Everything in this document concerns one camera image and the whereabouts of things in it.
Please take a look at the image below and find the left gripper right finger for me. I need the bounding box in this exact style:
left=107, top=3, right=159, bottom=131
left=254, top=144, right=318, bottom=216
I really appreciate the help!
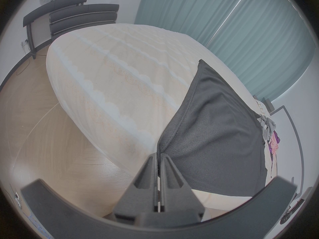
left=160, top=153, right=205, bottom=220

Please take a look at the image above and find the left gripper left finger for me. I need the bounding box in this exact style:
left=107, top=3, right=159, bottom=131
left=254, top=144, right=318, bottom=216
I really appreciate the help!
left=113, top=153, right=159, bottom=221

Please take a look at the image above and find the black garment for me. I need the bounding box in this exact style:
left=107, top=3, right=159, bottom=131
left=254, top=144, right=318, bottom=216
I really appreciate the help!
left=157, top=59, right=269, bottom=198

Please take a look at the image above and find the pile of clothes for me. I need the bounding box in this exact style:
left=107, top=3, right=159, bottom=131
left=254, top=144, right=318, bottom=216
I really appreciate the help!
left=267, top=131, right=281, bottom=179

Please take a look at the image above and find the bed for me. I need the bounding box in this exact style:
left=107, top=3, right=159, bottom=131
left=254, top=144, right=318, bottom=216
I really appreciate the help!
left=46, top=23, right=304, bottom=210

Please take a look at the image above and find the grey garment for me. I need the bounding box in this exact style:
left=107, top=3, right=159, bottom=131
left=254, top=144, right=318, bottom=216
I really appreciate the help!
left=259, top=116, right=277, bottom=141

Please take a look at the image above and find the white printed pillow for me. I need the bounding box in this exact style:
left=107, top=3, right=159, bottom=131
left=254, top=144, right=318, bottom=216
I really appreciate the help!
left=254, top=97, right=271, bottom=120

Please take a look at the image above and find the grey bedside table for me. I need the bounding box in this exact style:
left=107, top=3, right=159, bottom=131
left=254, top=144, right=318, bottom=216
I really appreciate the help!
left=253, top=96, right=274, bottom=111

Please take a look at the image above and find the blue-green curtain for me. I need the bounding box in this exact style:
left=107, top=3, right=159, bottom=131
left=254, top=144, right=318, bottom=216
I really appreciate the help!
left=134, top=0, right=253, bottom=47
left=206, top=0, right=316, bottom=101

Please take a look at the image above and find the black chest of drawers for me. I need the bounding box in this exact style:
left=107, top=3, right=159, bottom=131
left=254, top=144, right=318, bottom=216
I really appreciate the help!
left=49, top=4, right=120, bottom=37

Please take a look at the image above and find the black table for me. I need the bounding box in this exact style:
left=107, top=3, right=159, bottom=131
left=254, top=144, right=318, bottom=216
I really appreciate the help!
left=23, top=0, right=89, bottom=60

